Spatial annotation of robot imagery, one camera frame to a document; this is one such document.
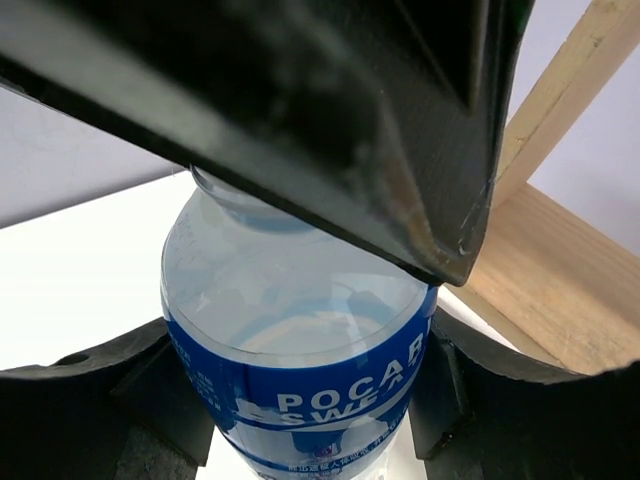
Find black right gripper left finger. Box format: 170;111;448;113
1;319;214;479

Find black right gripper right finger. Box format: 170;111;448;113
409;309;639;480

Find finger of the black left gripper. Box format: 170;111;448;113
1;1;533;286

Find wooden two-tier shelf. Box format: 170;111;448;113
456;1;639;374

